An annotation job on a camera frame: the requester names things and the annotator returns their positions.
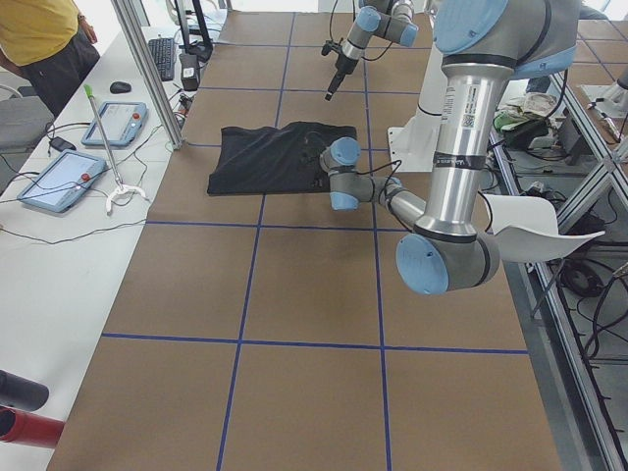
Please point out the person in yellow shirt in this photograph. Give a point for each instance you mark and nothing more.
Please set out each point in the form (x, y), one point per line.
(49, 43)

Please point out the green handled reacher stick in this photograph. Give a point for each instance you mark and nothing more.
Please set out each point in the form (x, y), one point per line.
(96, 135)

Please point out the teach pendant tablet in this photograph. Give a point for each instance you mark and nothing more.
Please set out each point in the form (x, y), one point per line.
(63, 182)
(122, 121)

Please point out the black keyboard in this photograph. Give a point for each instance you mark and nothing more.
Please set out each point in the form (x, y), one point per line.
(162, 50)

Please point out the near teach pendant tablet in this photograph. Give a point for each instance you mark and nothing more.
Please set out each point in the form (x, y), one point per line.
(63, 182)

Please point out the far teach pendant tablet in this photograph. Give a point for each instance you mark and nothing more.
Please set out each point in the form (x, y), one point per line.
(122, 121)

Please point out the brown paper table cover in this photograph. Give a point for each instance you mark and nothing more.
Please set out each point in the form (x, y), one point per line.
(274, 333)

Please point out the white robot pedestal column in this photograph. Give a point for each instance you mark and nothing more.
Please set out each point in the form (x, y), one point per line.
(415, 143)

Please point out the red black cylinder tool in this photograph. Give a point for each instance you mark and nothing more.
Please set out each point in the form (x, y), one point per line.
(20, 397)

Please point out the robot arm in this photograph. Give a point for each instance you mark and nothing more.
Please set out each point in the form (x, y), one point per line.
(485, 45)
(389, 20)

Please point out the black computer mouse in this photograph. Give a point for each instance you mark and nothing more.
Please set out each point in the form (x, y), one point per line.
(120, 87)

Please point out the white plastic chair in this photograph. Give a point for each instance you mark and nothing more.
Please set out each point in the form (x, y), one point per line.
(526, 230)

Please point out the black t-shirt with logo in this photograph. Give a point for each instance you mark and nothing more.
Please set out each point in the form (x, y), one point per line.
(267, 160)

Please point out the aluminium frame post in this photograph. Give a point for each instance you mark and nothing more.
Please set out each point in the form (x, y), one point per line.
(131, 27)

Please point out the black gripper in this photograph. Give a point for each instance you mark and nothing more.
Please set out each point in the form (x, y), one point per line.
(342, 66)

